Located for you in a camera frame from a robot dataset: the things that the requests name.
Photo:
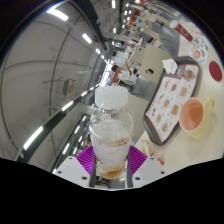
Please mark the ceiling air conditioner unit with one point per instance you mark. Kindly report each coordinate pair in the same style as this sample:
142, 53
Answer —
70, 87

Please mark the beige wooden chair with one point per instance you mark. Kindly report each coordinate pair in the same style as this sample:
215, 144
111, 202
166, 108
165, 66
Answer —
150, 60
138, 113

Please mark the brown tray with menu paper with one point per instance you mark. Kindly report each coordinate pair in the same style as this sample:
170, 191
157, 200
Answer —
171, 100

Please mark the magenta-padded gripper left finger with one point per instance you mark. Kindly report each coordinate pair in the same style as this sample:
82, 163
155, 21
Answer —
71, 170

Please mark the yellow mug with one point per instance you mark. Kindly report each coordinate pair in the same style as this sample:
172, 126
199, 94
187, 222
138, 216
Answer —
191, 115

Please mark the person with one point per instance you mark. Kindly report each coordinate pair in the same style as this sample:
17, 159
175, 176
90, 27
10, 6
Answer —
126, 76

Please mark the crumpled food wrapper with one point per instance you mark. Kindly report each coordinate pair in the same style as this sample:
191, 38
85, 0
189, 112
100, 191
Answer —
146, 147

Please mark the ceiling lights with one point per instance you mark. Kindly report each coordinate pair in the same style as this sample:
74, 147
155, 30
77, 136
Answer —
57, 14

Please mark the white paper napkin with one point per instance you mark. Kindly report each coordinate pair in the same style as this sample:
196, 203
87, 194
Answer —
170, 66

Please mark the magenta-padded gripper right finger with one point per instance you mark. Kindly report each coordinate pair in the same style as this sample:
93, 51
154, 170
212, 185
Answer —
148, 170

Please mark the clear plastic bottle white cap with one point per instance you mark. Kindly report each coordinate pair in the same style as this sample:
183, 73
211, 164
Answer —
111, 133

